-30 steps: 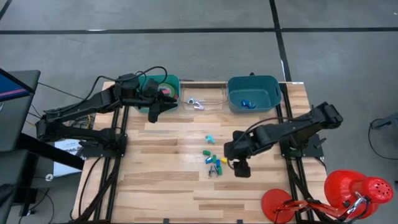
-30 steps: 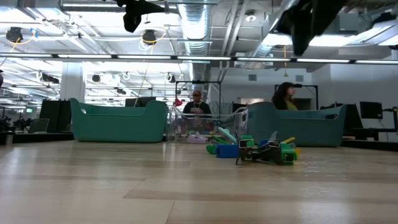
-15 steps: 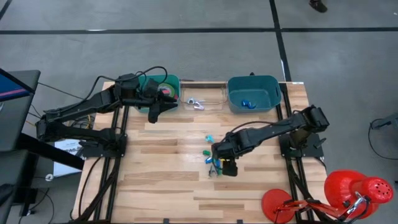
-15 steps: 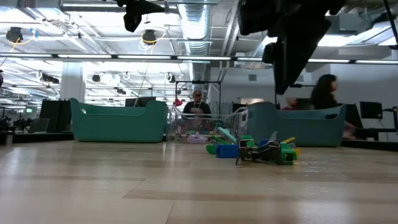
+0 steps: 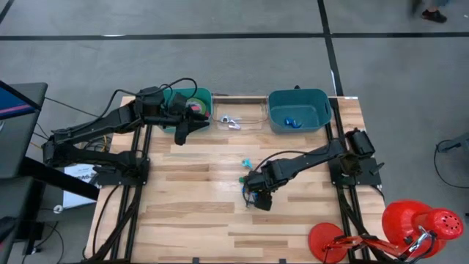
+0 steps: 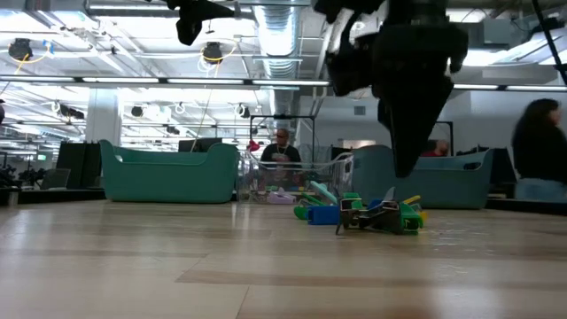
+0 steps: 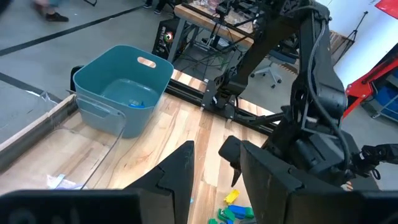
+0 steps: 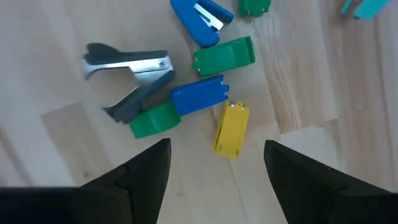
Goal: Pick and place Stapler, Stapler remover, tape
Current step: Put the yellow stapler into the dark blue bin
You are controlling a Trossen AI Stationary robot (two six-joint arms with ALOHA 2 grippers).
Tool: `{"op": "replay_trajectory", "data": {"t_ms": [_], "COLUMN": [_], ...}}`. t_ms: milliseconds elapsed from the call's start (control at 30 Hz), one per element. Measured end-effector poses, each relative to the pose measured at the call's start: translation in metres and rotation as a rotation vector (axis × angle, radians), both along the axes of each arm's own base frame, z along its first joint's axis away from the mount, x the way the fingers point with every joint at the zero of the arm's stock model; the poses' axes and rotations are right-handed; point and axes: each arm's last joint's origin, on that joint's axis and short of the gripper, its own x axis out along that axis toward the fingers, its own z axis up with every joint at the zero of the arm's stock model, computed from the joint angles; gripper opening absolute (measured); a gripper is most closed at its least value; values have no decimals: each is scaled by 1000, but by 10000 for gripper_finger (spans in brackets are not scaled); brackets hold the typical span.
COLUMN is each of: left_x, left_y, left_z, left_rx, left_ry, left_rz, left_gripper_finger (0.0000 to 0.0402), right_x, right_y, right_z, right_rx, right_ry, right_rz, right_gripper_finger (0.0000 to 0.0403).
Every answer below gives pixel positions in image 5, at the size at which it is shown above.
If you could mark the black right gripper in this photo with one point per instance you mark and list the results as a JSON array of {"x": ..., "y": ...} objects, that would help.
[{"x": 262, "y": 179}]

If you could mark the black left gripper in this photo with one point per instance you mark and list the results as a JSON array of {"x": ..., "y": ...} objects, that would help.
[{"x": 176, "y": 119}]

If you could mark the wide green tape roll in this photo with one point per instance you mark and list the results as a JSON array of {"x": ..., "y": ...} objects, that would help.
[{"x": 201, "y": 104}]

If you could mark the grey staple remover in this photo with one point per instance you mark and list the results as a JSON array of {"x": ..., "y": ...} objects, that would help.
[{"x": 224, "y": 118}]

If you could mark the lavender staple remover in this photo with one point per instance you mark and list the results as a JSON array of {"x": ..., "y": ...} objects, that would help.
[{"x": 233, "y": 127}]

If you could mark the blue mini stapler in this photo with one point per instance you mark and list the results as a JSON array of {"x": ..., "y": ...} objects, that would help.
[
  {"x": 293, "y": 123},
  {"x": 243, "y": 190}
]

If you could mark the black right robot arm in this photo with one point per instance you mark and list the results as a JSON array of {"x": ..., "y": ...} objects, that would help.
[{"x": 311, "y": 161}]

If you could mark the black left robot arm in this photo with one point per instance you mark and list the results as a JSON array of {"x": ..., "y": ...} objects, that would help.
[{"x": 91, "y": 126}]

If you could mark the green mini stapler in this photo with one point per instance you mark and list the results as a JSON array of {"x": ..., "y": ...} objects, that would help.
[{"x": 241, "y": 180}]

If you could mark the bright teal plastic bin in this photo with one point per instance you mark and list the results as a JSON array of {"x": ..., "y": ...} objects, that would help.
[{"x": 207, "y": 92}]

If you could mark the clear plastic bin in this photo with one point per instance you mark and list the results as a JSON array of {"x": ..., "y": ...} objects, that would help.
[{"x": 253, "y": 110}]

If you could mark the dull dark teal bin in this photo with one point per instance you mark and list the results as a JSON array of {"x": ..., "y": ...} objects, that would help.
[{"x": 311, "y": 106}]

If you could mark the white paper sheet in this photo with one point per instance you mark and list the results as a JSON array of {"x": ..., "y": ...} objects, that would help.
[{"x": 77, "y": 194}]

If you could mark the black desk leg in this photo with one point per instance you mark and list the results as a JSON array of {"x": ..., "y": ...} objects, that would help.
[{"x": 55, "y": 177}]

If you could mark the red desk lamp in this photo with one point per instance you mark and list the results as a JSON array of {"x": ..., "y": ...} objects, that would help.
[{"x": 403, "y": 220}]

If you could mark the monitor with blue screen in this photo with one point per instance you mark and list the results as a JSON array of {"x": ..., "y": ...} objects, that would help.
[{"x": 14, "y": 104}]

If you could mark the grey stand foot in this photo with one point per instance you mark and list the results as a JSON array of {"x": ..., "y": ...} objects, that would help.
[{"x": 458, "y": 141}]

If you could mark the person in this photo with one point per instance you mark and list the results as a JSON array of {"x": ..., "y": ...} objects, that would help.
[{"x": 434, "y": 16}]

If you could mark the black bracket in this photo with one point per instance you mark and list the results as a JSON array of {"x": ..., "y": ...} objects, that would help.
[
  {"x": 196, "y": 260},
  {"x": 282, "y": 261}
]

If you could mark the black table frame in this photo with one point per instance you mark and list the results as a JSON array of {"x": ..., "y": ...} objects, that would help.
[{"x": 134, "y": 220}]

